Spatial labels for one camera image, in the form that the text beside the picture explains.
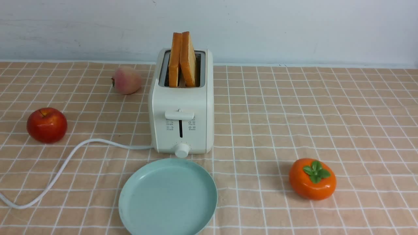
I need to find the toast slice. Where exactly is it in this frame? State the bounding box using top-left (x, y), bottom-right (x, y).
top-left (168, 32), bottom-right (182, 87)
top-left (180, 31), bottom-right (197, 87)

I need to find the white two-slot toaster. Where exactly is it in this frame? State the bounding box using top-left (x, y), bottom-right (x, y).
top-left (148, 48), bottom-right (215, 158)

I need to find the light blue plate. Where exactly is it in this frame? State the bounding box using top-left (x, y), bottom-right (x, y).
top-left (118, 158), bottom-right (218, 235)

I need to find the pink peach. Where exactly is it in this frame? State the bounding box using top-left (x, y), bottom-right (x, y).
top-left (111, 66), bottom-right (142, 95)

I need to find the orange persimmon with green leaves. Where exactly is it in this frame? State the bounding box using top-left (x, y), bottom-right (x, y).
top-left (289, 158), bottom-right (336, 200)

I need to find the checkered orange tablecloth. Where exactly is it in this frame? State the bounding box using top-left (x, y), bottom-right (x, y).
top-left (0, 62), bottom-right (418, 235)

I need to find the red apple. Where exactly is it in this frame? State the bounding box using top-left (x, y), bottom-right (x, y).
top-left (26, 107), bottom-right (68, 144)

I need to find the white toaster power cord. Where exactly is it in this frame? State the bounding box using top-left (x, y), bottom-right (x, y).
top-left (0, 138), bottom-right (153, 209)

